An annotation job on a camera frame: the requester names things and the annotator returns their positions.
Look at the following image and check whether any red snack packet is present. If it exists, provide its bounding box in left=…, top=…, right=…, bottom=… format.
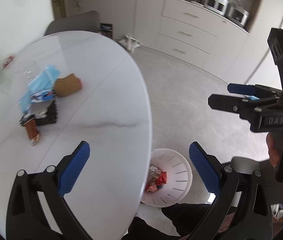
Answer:
left=155, top=171, right=167, bottom=186

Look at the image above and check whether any person black trousers leg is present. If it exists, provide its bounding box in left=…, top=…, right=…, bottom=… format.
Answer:
left=127, top=202, right=222, bottom=240

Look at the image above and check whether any white tote bag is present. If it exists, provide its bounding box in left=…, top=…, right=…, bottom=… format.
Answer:
left=118, top=34, right=141, bottom=53

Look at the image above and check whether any white red medicine box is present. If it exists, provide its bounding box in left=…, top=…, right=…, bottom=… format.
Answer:
left=147, top=165, right=161, bottom=184

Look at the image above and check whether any beige drawer cabinet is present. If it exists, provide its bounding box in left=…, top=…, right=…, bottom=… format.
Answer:
left=155, top=0, right=248, bottom=76

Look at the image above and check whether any brown paper bag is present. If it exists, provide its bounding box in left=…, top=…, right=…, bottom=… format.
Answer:
left=54, top=73, right=83, bottom=97

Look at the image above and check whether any white trash basket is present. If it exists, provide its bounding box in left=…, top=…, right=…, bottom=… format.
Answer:
left=141, top=148, right=192, bottom=208

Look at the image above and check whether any blue surgical mask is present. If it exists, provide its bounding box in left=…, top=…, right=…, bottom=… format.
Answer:
left=18, top=65, right=61, bottom=115

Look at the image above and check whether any grey dining chair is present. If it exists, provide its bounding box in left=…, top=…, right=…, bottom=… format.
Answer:
left=44, top=10, right=100, bottom=36

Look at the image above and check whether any black foam net sleeve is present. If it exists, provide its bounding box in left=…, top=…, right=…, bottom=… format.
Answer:
left=31, top=99, right=57, bottom=126

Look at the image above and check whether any white printed paper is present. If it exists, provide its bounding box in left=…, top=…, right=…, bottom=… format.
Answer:
left=35, top=108, right=48, bottom=119

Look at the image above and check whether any blue printed carton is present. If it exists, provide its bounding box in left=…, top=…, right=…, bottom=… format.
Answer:
left=30, top=89, right=55, bottom=105

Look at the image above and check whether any white microwave oven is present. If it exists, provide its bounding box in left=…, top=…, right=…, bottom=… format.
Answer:
left=204, top=0, right=229, bottom=16

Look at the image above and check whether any gold foil wrapper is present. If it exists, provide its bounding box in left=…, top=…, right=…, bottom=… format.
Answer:
left=19, top=115, right=41, bottom=146

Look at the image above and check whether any pink paper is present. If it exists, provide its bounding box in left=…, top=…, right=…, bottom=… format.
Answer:
left=145, top=185, right=158, bottom=192

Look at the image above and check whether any clear packet red label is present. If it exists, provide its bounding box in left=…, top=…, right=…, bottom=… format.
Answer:
left=3, top=55, right=14, bottom=68

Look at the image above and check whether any silver toaster oven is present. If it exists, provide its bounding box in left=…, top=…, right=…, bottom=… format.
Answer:
left=225, top=4, right=249, bottom=28

